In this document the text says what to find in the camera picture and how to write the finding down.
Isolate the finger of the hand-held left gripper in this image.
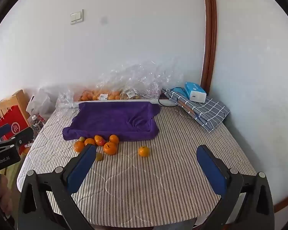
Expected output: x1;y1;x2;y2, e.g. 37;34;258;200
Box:
1;127;34;150
0;124;11;141

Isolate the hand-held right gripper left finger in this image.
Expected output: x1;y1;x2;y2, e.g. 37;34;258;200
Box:
17;144;97;230

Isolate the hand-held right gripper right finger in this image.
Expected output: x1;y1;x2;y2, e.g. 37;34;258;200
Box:
194;145;275;230

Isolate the person's left hand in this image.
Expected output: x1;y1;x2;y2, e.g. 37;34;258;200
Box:
0;177;13;218

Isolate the red paper bag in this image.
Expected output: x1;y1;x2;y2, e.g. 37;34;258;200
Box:
0;105;31;142

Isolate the plastic drink bottle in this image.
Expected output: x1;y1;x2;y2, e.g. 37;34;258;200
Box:
31;115;46;133

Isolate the brown paper bag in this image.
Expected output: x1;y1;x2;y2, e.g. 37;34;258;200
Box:
0;89;30;125

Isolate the white plastic bag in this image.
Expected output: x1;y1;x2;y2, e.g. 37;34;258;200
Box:
26;88;52;121

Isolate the small crumpled clear plastic bag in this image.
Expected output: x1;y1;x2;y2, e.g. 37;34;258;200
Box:
56;89;80;121

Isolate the purple towel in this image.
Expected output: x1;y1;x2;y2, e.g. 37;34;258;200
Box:
62;101;161;141

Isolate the striped quilt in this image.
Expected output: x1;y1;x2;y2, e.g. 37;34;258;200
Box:
16;99;258;226

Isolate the clear bag of oranges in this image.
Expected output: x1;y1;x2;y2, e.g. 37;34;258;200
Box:
74;88;125;102

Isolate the brown wooden baseboard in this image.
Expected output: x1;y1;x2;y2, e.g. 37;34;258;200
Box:
274;189;288;214

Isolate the blue and white tissue pack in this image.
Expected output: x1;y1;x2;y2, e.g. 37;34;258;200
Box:
184;81;207;103

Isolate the labelled bag of brown fruit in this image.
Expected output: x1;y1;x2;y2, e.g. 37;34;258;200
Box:
121;86;146;100

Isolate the large crumpled clear plastic bag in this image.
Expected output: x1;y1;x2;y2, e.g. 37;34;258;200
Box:
96;59;186;100

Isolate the black cable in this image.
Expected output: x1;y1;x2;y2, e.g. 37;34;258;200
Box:
158;91;181;109

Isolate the white wall light switch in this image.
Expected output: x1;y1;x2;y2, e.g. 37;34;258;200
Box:
70;9;84;25

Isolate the brown wooden door frame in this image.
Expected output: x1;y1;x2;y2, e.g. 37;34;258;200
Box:
201;0;218;94

